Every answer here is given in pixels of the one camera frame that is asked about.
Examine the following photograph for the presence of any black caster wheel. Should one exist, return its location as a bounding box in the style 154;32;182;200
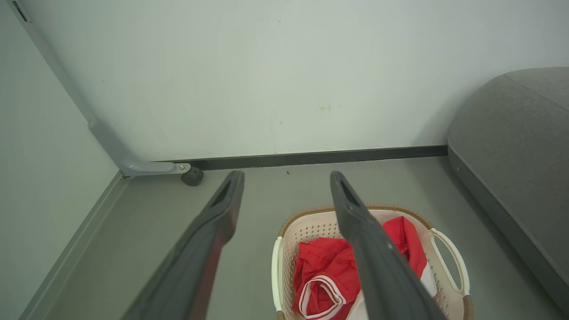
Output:
181;167;204;186

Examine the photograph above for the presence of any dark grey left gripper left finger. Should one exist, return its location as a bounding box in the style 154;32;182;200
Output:
122;170;245;320

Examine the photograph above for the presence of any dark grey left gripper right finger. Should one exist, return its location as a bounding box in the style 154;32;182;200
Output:
330;171;448;320

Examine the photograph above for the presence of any grey baseboard strip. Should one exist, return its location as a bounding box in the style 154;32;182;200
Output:
20;171;129;320

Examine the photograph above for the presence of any grey fabric sofa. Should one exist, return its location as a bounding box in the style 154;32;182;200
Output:
447;67;569;314

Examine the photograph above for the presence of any cream plastic laundry basket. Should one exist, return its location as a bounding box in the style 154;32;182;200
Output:
271;204;474;320

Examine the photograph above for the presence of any grey metal panel leg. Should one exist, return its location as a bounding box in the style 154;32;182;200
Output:
7;0;192;177

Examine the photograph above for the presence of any red and white basketball jersey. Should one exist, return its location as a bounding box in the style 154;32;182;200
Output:
292;216;438;320

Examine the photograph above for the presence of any black baseboard strip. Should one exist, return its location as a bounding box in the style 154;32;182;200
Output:
153;145;448;171

